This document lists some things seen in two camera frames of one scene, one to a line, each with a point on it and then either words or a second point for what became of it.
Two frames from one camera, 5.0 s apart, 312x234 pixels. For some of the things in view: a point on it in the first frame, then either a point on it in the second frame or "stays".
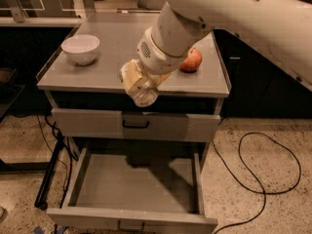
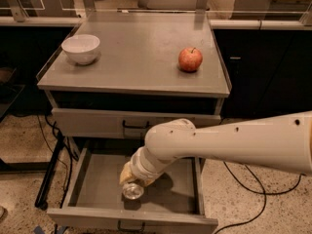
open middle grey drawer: [134, 191] stays
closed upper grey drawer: [124, 124] stays
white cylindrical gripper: [156, 57] → [140, 172]
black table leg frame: [41, 200] stays
